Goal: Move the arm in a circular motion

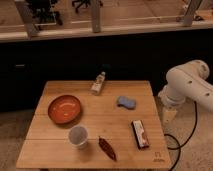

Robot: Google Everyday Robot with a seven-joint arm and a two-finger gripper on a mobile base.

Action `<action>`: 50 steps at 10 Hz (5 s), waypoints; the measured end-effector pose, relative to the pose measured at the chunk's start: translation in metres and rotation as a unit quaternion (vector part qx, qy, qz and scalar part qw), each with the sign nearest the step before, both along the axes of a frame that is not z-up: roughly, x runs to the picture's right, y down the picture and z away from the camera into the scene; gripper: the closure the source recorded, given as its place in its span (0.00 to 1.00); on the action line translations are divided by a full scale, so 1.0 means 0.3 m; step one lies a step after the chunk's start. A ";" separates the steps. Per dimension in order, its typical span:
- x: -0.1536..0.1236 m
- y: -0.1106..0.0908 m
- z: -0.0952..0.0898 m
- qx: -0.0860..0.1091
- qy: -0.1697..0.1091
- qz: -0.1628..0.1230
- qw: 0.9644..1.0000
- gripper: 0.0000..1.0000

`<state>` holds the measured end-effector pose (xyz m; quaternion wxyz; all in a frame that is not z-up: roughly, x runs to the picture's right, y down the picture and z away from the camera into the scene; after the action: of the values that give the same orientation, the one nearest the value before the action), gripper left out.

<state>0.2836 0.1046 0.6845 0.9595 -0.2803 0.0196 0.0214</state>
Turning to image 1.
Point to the translucent tan gripper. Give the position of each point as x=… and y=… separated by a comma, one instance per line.
x=168, y=115

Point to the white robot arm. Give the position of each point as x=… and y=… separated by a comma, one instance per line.
x=186, y=81

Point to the blue sponge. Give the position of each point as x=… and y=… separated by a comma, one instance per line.
x=126, y=102

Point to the dark red chili pepper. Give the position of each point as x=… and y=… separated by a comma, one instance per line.
x=107, y=148

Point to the small white bottle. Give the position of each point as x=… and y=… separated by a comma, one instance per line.
x=97, y=85

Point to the white paper cup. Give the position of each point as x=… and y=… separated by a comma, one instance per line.
x=78, y=136

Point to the orange bowl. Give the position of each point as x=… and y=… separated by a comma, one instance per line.
x=64, y=109

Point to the black office chair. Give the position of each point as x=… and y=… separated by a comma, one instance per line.
x=43, y=11
x=78, y=3

